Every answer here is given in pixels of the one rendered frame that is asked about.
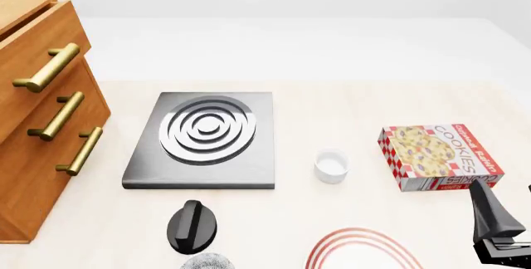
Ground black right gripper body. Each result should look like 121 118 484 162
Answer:
472 232 531 266

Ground white plate with red rings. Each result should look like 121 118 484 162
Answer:
304 227 426 269

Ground patterned black-white bowl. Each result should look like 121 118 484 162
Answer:
179 252 236 269

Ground flat black stove plate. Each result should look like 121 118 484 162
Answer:
121 90 276 191

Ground wooden cabinet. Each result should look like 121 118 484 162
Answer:
0 0 113 245

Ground printed cookies box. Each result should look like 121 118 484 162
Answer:
377 122 506 193

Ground small white ramekin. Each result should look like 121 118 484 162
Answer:
313 147 351 185

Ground round black stove knob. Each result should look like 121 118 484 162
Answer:
166 199 219 256

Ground wooden drawer, pulled out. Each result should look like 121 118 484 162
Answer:
0 0 93 145

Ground brass drawer handle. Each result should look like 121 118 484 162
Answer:
27 90 85 142
55 126 104 177
12 42 81 94

